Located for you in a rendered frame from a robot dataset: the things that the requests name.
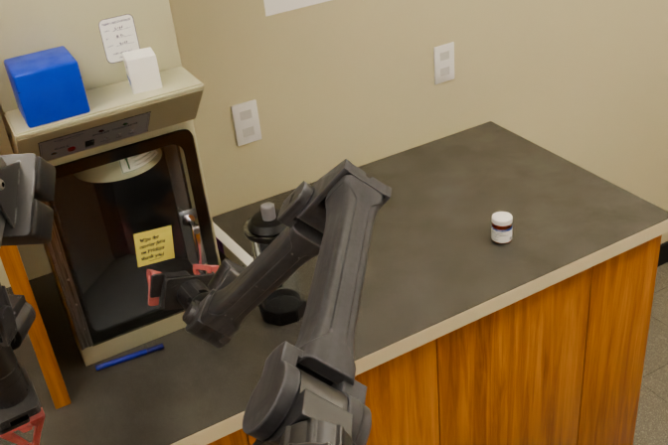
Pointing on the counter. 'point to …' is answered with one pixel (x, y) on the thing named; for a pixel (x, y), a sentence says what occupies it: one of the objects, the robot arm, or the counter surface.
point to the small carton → (142, 70)
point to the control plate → (93, 136)
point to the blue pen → (129, 357)
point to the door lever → (196, 237)
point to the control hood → (117, 109)
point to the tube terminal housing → (93, 64)
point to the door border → (69, 288)
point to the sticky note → (154, 245)
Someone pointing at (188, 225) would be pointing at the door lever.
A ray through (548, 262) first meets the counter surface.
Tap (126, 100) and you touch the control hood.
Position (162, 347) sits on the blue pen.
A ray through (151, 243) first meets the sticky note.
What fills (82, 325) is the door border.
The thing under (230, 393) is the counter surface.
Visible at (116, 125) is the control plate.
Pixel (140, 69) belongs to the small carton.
